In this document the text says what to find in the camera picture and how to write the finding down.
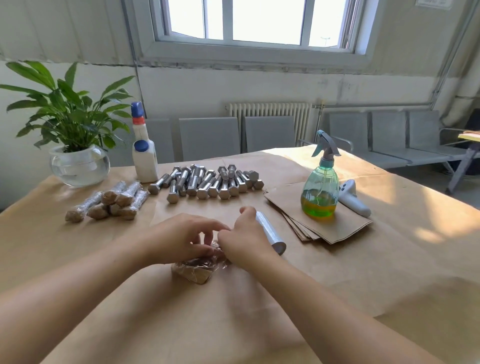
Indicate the grey chair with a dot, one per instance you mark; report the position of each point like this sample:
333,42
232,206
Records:
270,133
209,139
390,135
163,142
349,133
435,135

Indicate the stack of brown paper sheets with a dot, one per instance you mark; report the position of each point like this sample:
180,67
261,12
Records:
330,229

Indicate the person's right forearm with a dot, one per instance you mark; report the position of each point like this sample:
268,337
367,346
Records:
337,315

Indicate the white handheld controller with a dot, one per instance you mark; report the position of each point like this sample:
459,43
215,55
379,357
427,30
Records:
354,201

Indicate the pile of steel bolts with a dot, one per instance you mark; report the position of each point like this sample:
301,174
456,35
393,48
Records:
206,184

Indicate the green leafy plant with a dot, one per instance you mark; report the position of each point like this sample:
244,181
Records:
67,109

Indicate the person's left hand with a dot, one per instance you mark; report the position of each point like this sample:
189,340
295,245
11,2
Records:
180,238

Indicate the white cling film roll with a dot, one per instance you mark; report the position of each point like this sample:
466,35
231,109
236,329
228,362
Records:
271,236

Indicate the wooden side table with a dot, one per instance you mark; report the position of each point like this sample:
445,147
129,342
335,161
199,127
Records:
469,139

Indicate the person's right hand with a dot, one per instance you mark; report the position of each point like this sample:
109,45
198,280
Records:
246,244

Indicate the white glue bottle blue cap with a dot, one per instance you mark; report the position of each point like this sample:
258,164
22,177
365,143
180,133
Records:
144,161

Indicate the steel hex bolt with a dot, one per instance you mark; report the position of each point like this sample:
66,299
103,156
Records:
83,207

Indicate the white framed window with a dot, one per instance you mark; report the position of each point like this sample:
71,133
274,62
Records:
255,30

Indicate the white vertical blind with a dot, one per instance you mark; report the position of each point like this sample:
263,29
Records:
67,30

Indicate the white radiator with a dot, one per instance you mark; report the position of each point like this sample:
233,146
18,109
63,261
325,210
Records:
270,114

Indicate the green spray bottle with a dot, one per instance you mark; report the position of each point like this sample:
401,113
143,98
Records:
320,195

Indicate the small square wall sign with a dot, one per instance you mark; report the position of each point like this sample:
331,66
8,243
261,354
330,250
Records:
435,3

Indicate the person's left forearm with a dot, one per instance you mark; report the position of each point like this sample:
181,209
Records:
67,300

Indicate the white wall pipe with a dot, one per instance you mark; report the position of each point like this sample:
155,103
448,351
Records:
454,67

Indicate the round glass vase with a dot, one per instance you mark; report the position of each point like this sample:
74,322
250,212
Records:
79,166

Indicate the large brown paper table cover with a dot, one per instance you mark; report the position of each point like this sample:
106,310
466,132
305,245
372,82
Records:
45,247

